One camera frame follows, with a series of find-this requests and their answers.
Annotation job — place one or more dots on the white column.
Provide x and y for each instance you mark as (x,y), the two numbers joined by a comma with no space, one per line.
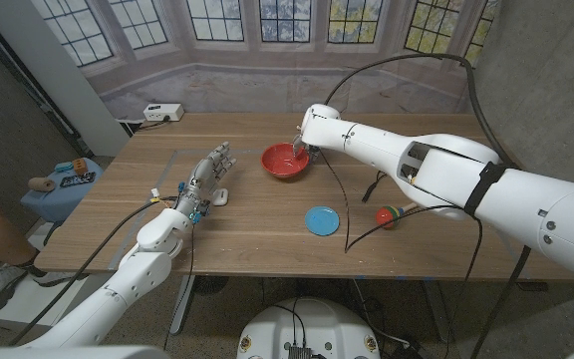
(68,80)

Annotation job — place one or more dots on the red bowl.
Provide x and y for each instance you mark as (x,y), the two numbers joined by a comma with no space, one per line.
(277,162)

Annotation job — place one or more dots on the grey finned torso module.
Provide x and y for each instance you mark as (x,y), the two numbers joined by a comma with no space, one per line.
(300,352)

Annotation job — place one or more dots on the black round fan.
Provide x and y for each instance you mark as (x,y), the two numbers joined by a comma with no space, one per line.
(211,284)

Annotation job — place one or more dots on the brown twine ball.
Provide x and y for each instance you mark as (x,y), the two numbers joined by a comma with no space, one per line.
(42,184)

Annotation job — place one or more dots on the orange block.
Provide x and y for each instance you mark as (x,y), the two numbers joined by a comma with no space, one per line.
(81,166)

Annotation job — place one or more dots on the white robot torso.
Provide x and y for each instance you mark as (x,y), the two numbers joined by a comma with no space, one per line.
(312,324)

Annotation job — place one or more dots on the colourful toy maraca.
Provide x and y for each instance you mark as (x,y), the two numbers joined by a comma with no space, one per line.
(386,218)

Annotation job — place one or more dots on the grey table leg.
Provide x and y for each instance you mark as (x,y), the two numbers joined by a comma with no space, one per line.
(439,311)
(182,304)

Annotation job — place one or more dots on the white power strip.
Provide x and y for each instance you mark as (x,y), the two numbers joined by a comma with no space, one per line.
(163,112)

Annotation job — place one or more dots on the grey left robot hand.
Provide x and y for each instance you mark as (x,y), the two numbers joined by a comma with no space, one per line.
(204,177)

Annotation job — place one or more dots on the blue round lid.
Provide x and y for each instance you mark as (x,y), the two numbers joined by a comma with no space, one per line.
(322,221)

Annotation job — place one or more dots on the teal small object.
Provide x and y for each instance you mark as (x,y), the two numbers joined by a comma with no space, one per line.
(64,167)

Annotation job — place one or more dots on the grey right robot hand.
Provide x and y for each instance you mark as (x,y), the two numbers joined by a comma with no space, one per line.
(306,151)

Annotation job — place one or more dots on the printed window backdrop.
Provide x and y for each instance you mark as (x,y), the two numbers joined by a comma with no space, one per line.
(267,85)

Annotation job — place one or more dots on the white floor mat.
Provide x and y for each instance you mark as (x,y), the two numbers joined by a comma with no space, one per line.
(33,299)

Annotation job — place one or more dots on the small white oval device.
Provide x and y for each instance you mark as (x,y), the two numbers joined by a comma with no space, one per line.
(220,197)

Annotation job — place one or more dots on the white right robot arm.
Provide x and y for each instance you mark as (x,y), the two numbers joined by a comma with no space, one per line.
(466,184)

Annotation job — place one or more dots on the black remote control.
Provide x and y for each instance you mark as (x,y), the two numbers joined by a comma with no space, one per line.
(78,180)

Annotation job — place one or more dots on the light blue stool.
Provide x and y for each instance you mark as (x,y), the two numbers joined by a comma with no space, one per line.
(58,202)

